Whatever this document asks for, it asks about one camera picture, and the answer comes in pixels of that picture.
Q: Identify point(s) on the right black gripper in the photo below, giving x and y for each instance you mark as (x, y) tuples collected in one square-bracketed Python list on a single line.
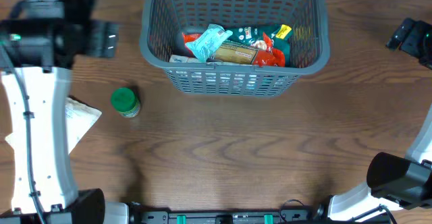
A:
[(408, 36)]

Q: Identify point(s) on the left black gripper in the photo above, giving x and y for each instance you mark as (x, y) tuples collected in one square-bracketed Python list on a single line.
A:
[(101, 40)]

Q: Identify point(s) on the green lid jar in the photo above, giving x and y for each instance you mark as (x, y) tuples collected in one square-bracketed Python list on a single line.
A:
[(125, 102)]

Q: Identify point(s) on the tissue multipack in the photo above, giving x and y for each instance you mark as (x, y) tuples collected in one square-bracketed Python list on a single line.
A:
[(182, 59)]

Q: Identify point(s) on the cream paper pouch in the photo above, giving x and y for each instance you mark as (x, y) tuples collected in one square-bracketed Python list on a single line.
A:
[(78, 119)]

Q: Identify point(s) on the light blue snack packet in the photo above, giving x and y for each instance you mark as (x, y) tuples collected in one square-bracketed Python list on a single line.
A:
[(208, 42)]

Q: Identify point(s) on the green coffee bag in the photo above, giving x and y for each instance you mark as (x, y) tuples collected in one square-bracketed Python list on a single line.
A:
[(271, 41)]

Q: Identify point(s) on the orange spaghetti packet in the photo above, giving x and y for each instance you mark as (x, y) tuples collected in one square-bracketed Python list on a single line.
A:
[(228, 52)]

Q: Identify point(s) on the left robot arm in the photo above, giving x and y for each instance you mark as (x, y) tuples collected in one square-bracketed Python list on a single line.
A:
[(39, 41)]

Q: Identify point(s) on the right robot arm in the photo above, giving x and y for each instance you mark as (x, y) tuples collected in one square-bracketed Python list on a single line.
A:
[(393, 183)]

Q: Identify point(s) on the grey plastic basket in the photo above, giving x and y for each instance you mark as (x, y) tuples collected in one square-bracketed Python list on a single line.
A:
[(164, 22)]

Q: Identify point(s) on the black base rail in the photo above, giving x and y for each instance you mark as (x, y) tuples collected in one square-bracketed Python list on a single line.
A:
[(292, 215)]

